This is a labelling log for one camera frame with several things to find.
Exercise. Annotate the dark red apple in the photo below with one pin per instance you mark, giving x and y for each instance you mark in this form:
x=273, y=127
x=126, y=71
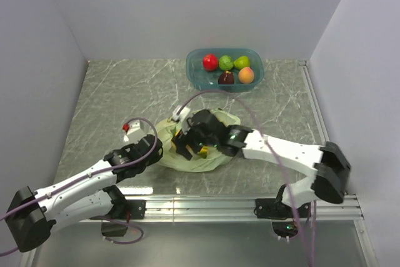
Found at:
x=226, y=77

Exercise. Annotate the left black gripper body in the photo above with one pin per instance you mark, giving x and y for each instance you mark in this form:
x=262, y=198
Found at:
x=150, y=161

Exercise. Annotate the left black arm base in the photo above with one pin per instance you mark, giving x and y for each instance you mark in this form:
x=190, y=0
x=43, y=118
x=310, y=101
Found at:
x=134, y=211

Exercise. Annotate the yellow banana bunch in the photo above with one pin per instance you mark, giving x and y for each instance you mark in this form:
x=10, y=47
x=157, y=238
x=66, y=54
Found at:
x=187, y=145

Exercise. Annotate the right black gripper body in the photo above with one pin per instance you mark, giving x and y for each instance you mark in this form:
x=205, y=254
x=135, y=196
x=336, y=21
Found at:
x=195, y=137

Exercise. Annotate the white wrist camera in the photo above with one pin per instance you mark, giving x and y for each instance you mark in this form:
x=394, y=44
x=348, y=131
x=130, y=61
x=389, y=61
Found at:
x=180, y=113
x=133, y=131

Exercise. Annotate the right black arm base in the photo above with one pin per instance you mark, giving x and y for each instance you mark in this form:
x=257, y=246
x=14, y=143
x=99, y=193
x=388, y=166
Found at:
x=282, y=219

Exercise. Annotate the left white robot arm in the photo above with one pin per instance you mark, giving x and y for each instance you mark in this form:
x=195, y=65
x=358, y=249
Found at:
x=33, y=215

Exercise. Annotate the pale green plastic bag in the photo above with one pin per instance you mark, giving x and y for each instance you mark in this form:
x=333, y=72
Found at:
x=208, y=159

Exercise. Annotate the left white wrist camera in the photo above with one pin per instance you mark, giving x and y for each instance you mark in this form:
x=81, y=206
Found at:
x=133, y=131

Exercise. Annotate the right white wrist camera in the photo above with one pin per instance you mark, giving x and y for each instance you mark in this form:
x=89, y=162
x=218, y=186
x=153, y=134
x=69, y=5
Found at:
x=180, y=113

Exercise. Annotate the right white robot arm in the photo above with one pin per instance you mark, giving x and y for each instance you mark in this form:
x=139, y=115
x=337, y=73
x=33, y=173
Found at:
x=325, y=167

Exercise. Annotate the teal plastic container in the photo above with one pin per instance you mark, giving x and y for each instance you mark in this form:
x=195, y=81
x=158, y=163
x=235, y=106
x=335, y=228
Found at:
x=203, y=80

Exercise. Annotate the orange peach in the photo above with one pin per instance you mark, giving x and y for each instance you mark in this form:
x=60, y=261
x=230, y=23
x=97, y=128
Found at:
x=246, y=75

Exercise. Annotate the green pear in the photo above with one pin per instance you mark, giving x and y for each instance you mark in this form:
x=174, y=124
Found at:
x=242, y=62

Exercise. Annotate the aluminium rail frame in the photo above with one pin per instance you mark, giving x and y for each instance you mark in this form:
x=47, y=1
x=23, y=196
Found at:
x=198, y=219

